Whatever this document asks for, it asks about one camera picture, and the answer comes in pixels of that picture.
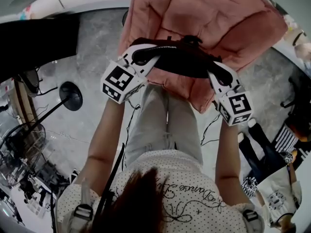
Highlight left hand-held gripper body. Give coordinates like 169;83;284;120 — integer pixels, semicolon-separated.
100;56;148;104

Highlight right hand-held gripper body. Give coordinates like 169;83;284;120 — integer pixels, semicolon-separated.
218;84;254;127

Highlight black bag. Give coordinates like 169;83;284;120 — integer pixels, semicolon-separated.
130;35;233;87

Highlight pink cushioned chair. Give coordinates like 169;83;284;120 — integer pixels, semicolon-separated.
118;0;289;114

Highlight person's right forearm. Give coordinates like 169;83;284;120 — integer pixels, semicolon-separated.
215;119;241;182

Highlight person's left forearm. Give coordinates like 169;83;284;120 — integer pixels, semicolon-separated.
87;98;126;165

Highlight black standing fan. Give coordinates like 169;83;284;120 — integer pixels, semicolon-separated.
0;81;83;186

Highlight gray trousers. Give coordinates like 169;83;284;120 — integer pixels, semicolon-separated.
124;83;204;169

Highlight black office chair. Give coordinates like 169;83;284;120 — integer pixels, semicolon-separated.
280;69;311;128

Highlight beige handbag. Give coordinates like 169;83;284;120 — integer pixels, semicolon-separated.
293;30;311;58

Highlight white dotted shirt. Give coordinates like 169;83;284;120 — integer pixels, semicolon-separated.
57;149;265;233

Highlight black monitor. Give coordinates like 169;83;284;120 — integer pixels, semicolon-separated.
0;16;81;82

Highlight cream tote bag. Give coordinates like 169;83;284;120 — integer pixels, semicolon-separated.
256;166;303;224

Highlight black floor cable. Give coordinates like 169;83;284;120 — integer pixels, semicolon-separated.
200;114;221;147

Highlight black head strap cable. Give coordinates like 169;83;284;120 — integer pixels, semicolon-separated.
93;142;126;228

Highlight gray harness strap with buckle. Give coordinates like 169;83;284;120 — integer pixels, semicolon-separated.
71;178;95;233
242;209;264;233

